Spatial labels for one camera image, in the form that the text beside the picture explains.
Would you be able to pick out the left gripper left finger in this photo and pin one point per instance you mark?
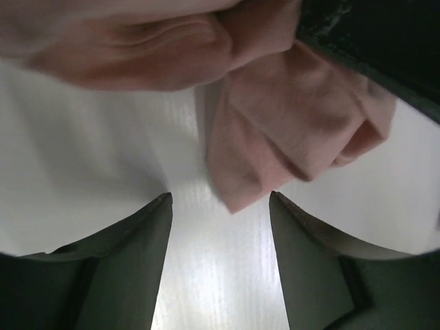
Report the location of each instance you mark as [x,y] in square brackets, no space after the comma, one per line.
[109,280]

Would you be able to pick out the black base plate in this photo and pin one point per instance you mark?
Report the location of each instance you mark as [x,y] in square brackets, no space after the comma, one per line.
[395,43]

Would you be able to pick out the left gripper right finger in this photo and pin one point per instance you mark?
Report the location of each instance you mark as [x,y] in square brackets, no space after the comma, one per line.
[332,280]

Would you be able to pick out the pink t-shirt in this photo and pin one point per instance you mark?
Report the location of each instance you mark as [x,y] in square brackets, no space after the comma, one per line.
[285,110]

